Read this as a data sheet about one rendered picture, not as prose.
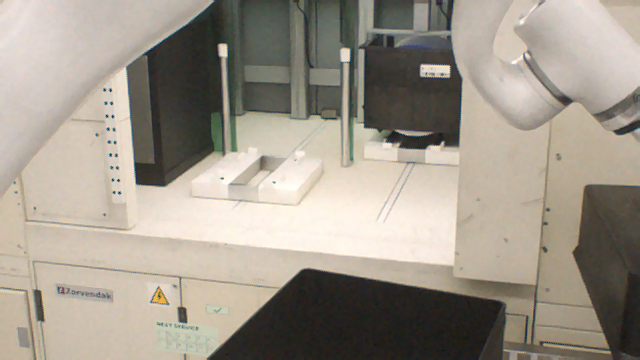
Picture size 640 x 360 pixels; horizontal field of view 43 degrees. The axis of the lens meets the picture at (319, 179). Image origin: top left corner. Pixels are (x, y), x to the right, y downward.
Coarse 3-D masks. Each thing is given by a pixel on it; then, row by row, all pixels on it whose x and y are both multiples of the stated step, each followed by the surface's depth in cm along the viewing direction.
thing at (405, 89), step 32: (416, 0) 173; (384, 32) 179; (416, 32) 177; (448, 32) 175; (384, 64) 172; (416, 64) 170; (448, 64) 168; (384, 96) 174; (416, 96) 172; (448, 96) 170; (384, 128) 176; (416, 128) 174; (448, 128) 172
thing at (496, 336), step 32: (288, 288) 105; (320, 288) 110; (352, 288) 108; (384, 288) 106; (416, 288) 104; (256, 320) 97; (288, 320) 107; (320, 320) 111; (352, 320) 109; (384, 320) 107; (416, 320) 105; (448, 320) 103; (480, 320) 102; (224, 352) 91; (256, 352) 99; (288, 352) 108; (320, 352) 113; (352, 352) 111; (384, 352) 109; (416, 352) 107; (448, 352) 105; (480, 352) 103
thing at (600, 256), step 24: (600, 192) 102; (624, 192) 102; (600, 216) 95; (624, 216) 94; (600, 240) 94; (624, 240) 87; (576, 264) 105; (600, 264) 93; (624, 264) 82; (600, 288) 93; (624, 288) 81; (600, 312) 92; (624, 312) 81; (624, 336) 82
